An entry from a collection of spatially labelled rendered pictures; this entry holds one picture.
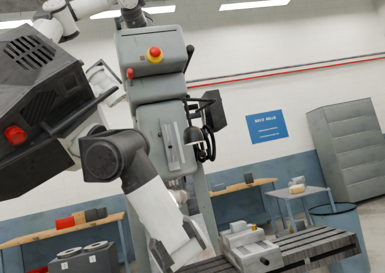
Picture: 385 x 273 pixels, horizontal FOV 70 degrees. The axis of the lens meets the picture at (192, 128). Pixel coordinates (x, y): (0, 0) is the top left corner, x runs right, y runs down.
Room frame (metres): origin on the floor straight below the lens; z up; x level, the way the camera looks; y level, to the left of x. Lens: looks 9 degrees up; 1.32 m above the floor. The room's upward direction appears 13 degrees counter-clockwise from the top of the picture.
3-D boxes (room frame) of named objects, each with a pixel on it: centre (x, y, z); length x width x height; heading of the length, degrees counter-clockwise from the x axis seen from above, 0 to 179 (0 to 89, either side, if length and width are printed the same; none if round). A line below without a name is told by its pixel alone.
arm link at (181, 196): (1.08, 0.15, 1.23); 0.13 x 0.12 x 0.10; 78
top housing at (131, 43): (1.18, 0.13, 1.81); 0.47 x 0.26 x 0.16; 13
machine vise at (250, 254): (1.19, -0.11, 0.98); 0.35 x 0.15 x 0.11; 11
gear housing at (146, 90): (1.21, 0.14, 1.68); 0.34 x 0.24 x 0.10; 13
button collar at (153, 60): (0.94, 0.08, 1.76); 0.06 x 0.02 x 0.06; 103
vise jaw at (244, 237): (1.16, -0.11, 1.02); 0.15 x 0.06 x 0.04; 101
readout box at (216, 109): (1.53, -0.13, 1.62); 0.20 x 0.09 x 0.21; 13
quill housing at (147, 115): (1.17, 0.13, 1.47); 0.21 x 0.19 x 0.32; 103
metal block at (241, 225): (1.22, -0.10, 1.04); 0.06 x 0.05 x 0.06; 101
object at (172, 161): (1.06, 0.10, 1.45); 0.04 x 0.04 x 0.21; 13
